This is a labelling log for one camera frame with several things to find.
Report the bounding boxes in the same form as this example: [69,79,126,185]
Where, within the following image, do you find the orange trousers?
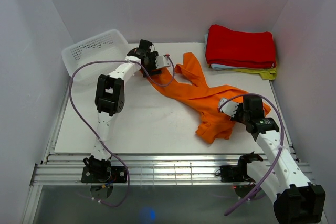
[150,52,271,145]

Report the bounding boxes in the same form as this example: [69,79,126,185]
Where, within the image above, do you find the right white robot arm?
[221,94,326,223]

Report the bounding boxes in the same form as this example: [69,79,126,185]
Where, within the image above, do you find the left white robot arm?
[83,39,161,182]

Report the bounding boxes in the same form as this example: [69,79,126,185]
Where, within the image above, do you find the yellow-green folded trousers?
[231,68,277,81]

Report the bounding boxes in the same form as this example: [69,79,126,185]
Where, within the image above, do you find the white plastic basket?
[61,29,131,85]

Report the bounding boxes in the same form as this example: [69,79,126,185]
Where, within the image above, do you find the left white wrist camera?
[155,55,171,69]

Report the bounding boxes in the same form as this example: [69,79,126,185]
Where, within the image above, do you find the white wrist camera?
[218,98,239,118]
[155,55,171,69]

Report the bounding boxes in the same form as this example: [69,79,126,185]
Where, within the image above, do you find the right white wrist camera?
[218,98,239,118]

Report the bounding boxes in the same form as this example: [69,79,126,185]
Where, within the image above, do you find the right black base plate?
[220,165,251,182]

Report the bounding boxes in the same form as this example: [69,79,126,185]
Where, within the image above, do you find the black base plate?
[220,165,251,182]
[81,166,127,183]

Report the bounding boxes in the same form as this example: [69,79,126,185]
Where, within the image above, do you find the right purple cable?
[217,93,286,217]

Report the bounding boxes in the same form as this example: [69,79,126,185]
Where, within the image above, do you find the purple cable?
[69,55,176,207]
[217,93,286,217]

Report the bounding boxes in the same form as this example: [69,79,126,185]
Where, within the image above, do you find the aluminium rail frame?
[20,77,329,224]

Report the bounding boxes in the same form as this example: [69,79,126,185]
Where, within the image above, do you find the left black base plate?
[81,166,127,183]

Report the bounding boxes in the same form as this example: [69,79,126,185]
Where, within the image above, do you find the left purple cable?
[69,55,176,207]

